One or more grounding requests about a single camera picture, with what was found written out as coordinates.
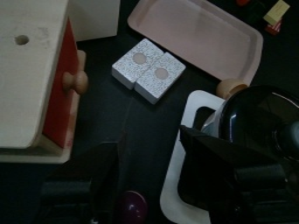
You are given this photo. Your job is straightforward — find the white wooden box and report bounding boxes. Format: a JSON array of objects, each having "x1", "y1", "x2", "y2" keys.
[{"x1": 68, "y1": 0, "x2": 121, "y2": 42}]

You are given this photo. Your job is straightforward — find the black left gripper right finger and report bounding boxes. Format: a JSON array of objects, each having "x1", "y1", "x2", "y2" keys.
[{"x1": 177, "y1": 125, "x2": 299, "y2": 224}]

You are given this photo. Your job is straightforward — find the yellow toy block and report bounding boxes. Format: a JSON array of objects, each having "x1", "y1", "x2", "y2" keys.
[{"x1": 262, "y1": 0, "x2": 290, "y2": 26}]

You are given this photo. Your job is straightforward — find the speckled white block with hole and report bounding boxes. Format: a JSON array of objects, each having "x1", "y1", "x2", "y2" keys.
[
  {"x1": 133, "y1": 52, "x2": 186, "y2": 105},
  {"x1": 110, "y1": 38, "x2": 164, "y2": 90}
]

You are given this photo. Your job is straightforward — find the red striped toy piece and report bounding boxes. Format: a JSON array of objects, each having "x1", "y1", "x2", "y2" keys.
[{"x1": 264, "y1": 20, "x2": 282, "y2": 37}]

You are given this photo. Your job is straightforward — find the hollow wooden knob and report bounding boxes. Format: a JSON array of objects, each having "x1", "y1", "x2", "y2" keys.
[{"x1": 214, "y1": 78, "x2": 249, "y2": 100}]

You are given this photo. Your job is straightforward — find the wooden toy cabinet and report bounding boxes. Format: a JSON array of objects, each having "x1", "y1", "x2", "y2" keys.
[{"x1": 0, "y1": 0, "x2": 89, "y2": 165}]

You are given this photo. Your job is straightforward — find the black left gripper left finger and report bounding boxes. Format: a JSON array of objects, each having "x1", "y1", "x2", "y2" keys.
[{"x1": 31, "y1": 141, "x2": 120, "y2": 224}]

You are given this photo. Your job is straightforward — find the white board with handle hole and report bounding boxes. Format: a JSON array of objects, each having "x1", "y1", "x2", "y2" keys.
[{"x1": 158, "y1": 89, "x2": 228, "y2": 224}]

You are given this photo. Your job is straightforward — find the red drawer with wooden knob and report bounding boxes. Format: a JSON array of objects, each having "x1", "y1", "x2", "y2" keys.
[{"x1": 41, "y1": 18, "x2": 89, "y2": 149}]

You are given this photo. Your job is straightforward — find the purple toy eggplant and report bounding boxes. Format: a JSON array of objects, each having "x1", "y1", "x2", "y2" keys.
[{"x1": 116, "y1": 190, "x2": 149, "y2": 224}]

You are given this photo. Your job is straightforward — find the pink plastic tray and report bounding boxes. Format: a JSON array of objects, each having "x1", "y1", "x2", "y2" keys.
[{"x1": 126, "y1": 0, "x2": 265, "y2": 88}]

